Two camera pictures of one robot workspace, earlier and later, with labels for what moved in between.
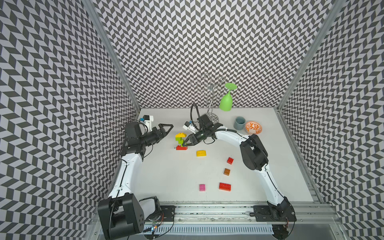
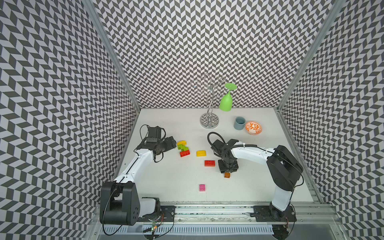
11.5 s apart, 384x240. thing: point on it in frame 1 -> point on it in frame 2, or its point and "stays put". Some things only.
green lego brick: x=180 y=140 -> x=182 y=147
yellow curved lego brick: x=201 y=153 stays put
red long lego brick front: x=225 y=186 -> x=209 y=163
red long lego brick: x=179 y=148 -> x=184 y=153
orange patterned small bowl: x=253 y=127 stays put
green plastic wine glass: x=226 y=100 stays put
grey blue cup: x=239 y=123 stays put
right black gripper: x=193 y=138 -> x=234 y=168
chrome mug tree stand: x=212 y=84 stays put
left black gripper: x=158 y=136 -> x=170 y=143
